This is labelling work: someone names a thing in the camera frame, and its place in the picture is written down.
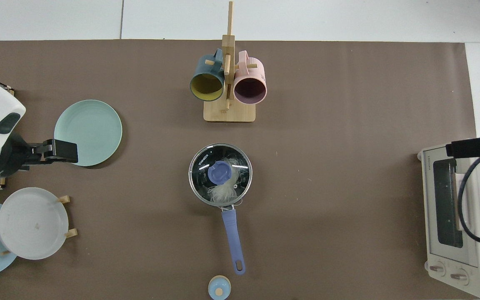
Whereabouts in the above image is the glass lid blue knob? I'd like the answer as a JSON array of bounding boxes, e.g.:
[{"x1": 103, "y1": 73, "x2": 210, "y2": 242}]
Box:
[{"x1": 189, "y1": 144, "x2": 253, "y2": 207}]

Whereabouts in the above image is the white vermicelli bundle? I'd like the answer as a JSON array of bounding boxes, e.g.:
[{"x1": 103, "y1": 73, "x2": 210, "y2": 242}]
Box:
[{"x1": 207, "y1": 157, "x2": 245, "y2": 205}]

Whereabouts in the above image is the pale green plate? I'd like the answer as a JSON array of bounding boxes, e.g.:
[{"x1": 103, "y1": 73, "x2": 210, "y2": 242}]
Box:
[{"x1": 54, "y1": 100, "x2": 123, "y2": 167}]

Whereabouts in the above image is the wooden plate rack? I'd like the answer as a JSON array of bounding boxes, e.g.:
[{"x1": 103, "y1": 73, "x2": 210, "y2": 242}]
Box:
[{"x1": 0, "y1": 195, "x2": 78, "y2": 256}]

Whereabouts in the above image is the white plate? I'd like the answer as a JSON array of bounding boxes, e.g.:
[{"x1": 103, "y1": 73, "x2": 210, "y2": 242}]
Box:
[{"x1": 0, "y1": 187, "x2": 69, "y2": 260}]

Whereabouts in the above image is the pale toaster oven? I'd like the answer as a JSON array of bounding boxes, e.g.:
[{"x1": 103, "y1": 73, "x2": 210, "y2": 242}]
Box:
[{"x1": 417, "y1": 144, "x2": 480, "y2": 299}]

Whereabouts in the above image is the brown table cloth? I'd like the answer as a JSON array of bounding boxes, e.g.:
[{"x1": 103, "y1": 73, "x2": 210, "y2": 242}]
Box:
[{"x1": 0, "y1": 40, "x2": 477, "y2": 300}]

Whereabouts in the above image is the dark teal cup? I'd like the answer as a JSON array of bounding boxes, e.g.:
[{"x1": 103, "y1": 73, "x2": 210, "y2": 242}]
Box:
[{"x1": 189, "y1": 48, "x2": 225, "y2": 102}]

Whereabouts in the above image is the wooden cup stand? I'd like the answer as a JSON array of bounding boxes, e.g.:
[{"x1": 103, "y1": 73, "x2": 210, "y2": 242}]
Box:
[{"x1": 203, "y1": 1, "x2": 256, "y2": 123}]

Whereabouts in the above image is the small blue round thing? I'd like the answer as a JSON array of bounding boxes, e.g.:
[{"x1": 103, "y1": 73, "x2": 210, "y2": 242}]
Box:
[{"x1": 208, "y1": 275, "x2": 232, "y2": 300}]

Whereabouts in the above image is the pink cup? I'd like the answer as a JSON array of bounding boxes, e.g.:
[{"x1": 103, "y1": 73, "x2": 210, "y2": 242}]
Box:
[{"x1": 233, "y1": 50, "x2": 268, "y2": 105}]

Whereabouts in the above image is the black pot purple handle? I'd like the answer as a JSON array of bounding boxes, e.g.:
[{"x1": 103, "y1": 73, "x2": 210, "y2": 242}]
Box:
[{"x1": 189, "y1": 144, "x2": 253, "y2": 275}]

